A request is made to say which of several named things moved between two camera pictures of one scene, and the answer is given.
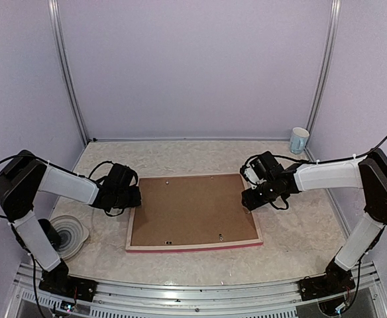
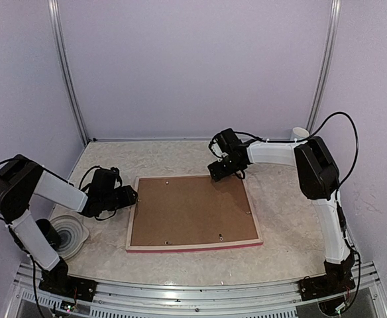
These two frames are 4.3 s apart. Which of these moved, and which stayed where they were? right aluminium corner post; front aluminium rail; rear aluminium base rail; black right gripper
Moved: black right gripper
Stayed: front aluminium rail; right aluminium corner post; rear aluminium base rail
